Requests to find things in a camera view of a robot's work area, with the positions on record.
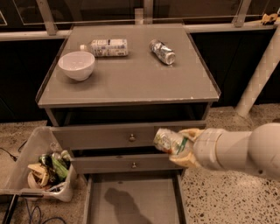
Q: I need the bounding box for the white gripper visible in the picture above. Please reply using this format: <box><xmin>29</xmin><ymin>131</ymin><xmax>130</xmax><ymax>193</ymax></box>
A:
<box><xmin>169</xmin><ymin>128</ymin><xmax>226</xmax><ymax>171</ymax></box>

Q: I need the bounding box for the green 7up can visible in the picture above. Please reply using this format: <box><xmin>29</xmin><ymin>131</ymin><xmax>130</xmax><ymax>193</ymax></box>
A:
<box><xmin>153</xmin><ymin>129</ymin><xmax>188</xmax><ymax>155</ymax></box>

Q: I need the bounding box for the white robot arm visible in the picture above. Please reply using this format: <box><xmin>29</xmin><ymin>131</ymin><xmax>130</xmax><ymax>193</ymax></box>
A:
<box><xmin>169</xmin><ymin>28</ymin><xmax>280</xmax><ymax>179</ymax></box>

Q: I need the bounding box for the brass top drawer knob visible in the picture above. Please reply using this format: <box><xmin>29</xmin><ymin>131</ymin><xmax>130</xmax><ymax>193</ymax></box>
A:
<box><xmin>129</xmin><ymin>134</ymin><xmax>137</xmax><ymax>142</ymax></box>

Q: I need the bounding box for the bottom grey drawer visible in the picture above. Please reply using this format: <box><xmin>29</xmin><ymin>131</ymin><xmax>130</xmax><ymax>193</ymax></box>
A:
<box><xmin>82</xmin><ymin>171</ymin><xmax>187</xmax><ymax>224</ymax></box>

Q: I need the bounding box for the grey drawer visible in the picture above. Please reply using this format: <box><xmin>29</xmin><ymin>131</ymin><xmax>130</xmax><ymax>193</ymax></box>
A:
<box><xmin>71</xmin><ymin>154</ymin><xmax>183</xmax><ymax>174</ymax></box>
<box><xmin>82</xmin><ymin>171</ymin><xmax>187</xmax><ymax>224</ymax></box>
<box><xmin>52</xmin><ymin>121</ymin><xmax>206</xmax><ymax>150</ymax></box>

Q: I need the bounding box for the middle grey drawer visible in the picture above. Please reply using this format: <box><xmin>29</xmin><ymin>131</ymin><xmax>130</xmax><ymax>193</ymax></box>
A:
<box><xmin>71</xmin><ymin>154</ymin><xmax>183</xmax><ymax>174</ymax></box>

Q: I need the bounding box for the top grey drawer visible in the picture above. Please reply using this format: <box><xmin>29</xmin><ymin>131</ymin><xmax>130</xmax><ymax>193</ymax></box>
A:
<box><xmin>52</xmin><ymin>121</ymin><xmax>206</xmax><ymax>150</ymax></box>

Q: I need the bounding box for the silver crushed can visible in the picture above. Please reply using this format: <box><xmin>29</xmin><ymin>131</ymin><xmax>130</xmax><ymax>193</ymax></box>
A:
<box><xmin>150</xmin><ymin>39</ymin><xmax>176</xmax><ymax>66</ymax></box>

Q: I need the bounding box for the grey drawer cabinet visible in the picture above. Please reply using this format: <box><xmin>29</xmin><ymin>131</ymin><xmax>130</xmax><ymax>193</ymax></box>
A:
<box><xmin>35</xmin><ymin>23</ymin><xmax>222</xmax><ymax>224</ymax></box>

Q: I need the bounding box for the white labelled plastic bottle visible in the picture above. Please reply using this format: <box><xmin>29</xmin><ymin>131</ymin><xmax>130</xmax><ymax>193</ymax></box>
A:
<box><xmin>80</xmin><ymin>38</ymin><xmax>129</xmax><ymax>57</ymax></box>

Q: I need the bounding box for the green bag in bin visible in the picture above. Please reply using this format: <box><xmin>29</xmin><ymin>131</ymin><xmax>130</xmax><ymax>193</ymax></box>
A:
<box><xmin>52</xmin><ymin>157</ymin><xmax>68</xmax><ymax>181</ymax></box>

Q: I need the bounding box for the white ceramic bowl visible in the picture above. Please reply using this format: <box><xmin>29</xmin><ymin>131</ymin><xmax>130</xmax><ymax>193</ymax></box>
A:
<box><xmin>59</xmin><ymin>51</ymin><xmax>95</xmax><ymax>81</ymax></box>

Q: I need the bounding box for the metal railing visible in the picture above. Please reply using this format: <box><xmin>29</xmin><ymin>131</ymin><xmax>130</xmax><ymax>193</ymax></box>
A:
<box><xmin>0</xmin><ymin>0</ymin><xmax>280</xmax><ymax>41</ymax></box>

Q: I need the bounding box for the clear plastic bin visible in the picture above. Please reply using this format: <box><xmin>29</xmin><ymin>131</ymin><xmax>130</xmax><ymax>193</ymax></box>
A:
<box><xmin>0</xmin><ymin>127</ymin><xmax>76</xmax><ymax>202</ymax></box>

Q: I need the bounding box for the blue cable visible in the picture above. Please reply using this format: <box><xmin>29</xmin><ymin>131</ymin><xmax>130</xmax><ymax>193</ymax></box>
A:
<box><xmin>24</xmin><ymin>198</ymin><xmax>68</xmax><ymax>224</ymax></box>

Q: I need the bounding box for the black cable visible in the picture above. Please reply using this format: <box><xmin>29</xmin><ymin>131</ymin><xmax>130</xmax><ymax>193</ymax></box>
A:
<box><xmin>0</xmin><ymin>139</ymin><xmax>28</xmax><ymax>162</ymax></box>

